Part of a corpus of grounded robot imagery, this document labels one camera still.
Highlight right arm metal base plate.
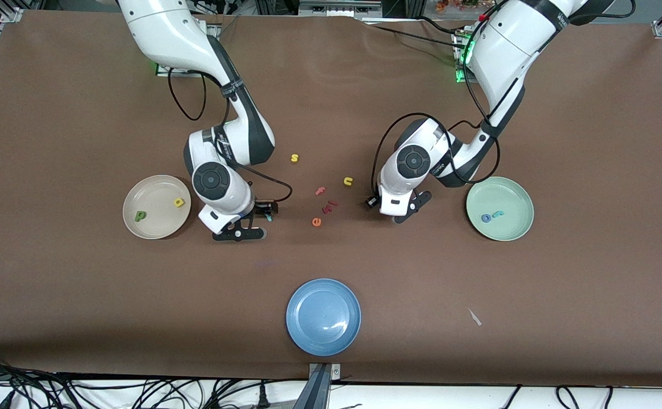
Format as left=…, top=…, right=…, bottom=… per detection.
left=156, top=61, right=195, bottom=77

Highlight brown table cover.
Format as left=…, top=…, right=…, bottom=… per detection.
left=0, top=9, right=662, bottom=388

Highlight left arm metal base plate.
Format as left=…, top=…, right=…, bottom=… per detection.
left=453, top=28, right=482, bottom=84

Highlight blue round plate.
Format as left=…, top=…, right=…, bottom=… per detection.
left=285, top=278, right=362, bottom=357

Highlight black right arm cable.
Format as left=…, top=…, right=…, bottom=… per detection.
left=168, top=69, right=293, bottom=204

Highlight black aluminium frame post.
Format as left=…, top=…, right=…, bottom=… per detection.
left=382, top=0, right=427, bottom=18

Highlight beige round plate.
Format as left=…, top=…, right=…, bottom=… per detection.
left=122, top=174, right=192, bottom=240

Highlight grey power strip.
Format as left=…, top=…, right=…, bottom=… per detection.
left=299, top=0, right=382, bottom=18

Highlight front camera mount post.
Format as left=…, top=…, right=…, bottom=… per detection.
left=294, top=362, right=343, bottom=409

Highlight black arm base cable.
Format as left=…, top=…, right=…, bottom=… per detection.
left=419, top=16, right=462, bottom=36
left=365, top=20, right=465, bottom=49

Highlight green round plate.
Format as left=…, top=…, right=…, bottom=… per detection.
left=465, top=176, right=535, bottom=242

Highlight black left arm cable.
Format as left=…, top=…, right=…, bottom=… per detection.
left=370, top=23, right=502, bottom=197

